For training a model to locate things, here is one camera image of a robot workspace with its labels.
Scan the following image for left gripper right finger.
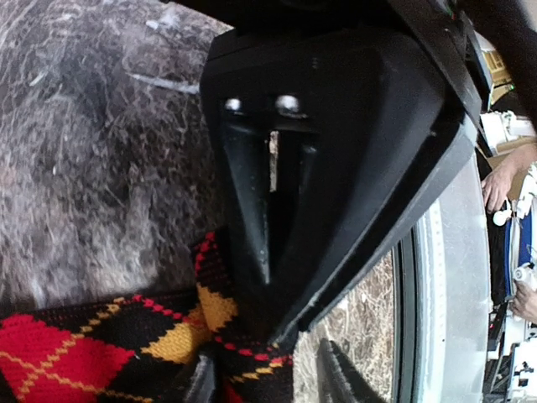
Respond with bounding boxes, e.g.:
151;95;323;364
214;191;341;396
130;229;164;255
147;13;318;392
316;338;384;403

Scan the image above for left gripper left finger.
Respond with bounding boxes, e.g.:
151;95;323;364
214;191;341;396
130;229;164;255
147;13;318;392
182;352;217;403

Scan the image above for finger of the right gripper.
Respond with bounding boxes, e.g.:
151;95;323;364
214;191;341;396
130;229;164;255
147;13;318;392
201;29;478;336

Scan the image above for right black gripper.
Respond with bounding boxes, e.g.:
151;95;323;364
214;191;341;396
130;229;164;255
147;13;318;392
179;1;482;128

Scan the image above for argyle red orange black sock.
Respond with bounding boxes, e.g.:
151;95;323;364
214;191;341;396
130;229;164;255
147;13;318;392
1;228;295;402

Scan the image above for operator hand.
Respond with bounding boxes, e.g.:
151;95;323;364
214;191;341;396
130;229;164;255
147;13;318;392
482;143;536;213

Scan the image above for black front rail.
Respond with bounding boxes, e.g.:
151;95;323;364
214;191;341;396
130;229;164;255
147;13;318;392
392;230;418;402

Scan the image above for white slotted cable duct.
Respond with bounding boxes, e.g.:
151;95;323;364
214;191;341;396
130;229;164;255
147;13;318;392
413;156;490;402

